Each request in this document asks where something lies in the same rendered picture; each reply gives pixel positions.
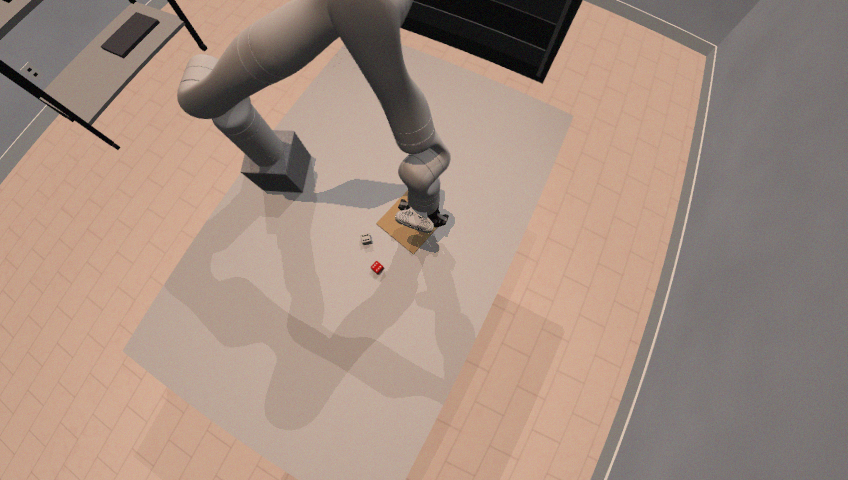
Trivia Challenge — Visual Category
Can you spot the tan flat mat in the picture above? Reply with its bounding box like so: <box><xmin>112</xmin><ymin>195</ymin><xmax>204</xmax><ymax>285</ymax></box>
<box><xmin>377</xmin><ymin>190</ymin><xmax>437</xmax><ymax>254</ymax></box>

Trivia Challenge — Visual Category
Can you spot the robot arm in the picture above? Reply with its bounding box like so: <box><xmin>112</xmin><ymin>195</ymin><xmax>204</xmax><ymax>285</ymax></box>
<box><xmin>177</xmin><ymin>0</ymin><xmax>450</xmax><ymax>233</ymax></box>

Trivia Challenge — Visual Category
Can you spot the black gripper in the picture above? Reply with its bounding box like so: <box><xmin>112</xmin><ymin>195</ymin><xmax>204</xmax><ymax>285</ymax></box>
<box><xmin>398</xmin><ymin>199</ymin><xmax>449</xmax><ymax>228</ymax></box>

